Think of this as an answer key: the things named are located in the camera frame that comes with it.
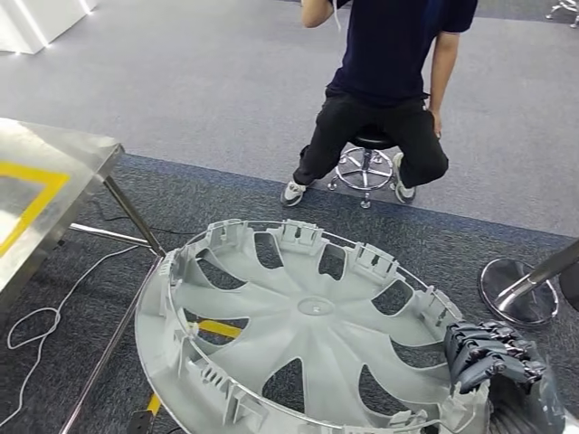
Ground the black robot lower body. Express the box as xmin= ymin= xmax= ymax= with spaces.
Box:
xmin=125 ymin=410 xmax=157 ymax=434

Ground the black seat chrome stool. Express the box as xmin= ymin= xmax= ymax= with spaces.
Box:
xmin=328 ymin=124 xmax=399 ymax=210

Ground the white lit display block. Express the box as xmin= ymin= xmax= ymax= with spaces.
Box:
xmin=0 ymin=0 xmax=98 ymax=56

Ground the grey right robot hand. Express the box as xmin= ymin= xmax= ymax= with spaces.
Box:
xmin=443 ymin=321 xmax=566 ymax=434

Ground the person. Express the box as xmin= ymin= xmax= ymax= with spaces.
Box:
xmin=280 ymin=0 xmax=479 ymax=208

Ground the black floor cable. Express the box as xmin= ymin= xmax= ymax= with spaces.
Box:
xmin=90 ymin=200 xmax=200 ymax=238

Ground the yellow double rectangle tape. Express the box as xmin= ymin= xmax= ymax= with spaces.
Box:
xmin=0 ymin=160 xmax=72 ymax=259

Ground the silver chair base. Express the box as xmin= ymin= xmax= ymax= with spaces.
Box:
xmin=545 ymin=0 xmax=579 ymax=30

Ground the yellow floor marking tape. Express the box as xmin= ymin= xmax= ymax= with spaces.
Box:
xmin=146 ymin=318 xmax=244 ymax=419

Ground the silver stanchion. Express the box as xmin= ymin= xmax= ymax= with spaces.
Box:
xmin=478 ymin=238 xmax=579 ymax=329

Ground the grey plastic wheel hubcap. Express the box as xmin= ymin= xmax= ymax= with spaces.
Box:
xmin=134 ymin=218 xmax=494 ymax=434

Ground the stainless steel workbench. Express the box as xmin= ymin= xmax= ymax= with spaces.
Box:
xmin=0 ymin=118 xmax=168 ymax=434

